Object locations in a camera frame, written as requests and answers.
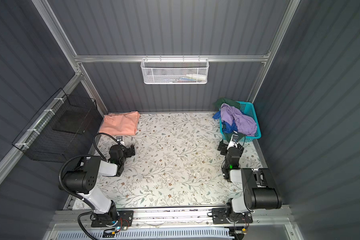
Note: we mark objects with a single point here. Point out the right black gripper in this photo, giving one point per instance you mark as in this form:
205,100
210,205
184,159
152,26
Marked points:
228,147

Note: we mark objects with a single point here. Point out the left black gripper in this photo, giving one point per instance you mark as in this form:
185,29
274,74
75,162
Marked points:
129,150

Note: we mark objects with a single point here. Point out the purple t-shirt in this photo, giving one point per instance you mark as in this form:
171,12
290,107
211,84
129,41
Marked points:
245,124

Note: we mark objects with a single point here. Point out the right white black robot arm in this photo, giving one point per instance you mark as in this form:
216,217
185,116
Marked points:
259,188

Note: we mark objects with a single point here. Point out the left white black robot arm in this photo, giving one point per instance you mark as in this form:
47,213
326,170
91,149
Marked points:
78,177

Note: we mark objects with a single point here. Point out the blue t-shirt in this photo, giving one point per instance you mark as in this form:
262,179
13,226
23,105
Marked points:
226,127

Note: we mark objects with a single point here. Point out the folded pink t-shirt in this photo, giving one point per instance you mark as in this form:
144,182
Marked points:
125,124

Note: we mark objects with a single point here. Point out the dark green t-shirt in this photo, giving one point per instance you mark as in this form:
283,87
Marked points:
218,104

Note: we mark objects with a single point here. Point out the floral table mat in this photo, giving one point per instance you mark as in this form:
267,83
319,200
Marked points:
177,163

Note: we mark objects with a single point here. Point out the teal plastic basket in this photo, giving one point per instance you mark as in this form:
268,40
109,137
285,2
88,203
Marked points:
247,109

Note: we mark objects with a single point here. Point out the white bottle in basket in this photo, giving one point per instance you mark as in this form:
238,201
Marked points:
197,77

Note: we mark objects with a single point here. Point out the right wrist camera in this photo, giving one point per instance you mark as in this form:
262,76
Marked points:
234,139

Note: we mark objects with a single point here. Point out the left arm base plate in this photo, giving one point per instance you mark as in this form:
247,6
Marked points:
121,219

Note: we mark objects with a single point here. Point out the black wire mesh basket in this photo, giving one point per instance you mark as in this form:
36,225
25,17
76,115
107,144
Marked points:
64,129

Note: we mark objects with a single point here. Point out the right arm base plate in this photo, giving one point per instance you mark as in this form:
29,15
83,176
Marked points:
223,216

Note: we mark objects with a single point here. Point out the white slotted cable duct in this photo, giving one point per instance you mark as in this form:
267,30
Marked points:
163,234

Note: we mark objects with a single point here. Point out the white wire mesh basket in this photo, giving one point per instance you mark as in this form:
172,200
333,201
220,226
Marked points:
173,73

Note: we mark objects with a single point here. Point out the aluminium mounting rail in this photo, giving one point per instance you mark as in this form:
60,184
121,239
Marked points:
175,217

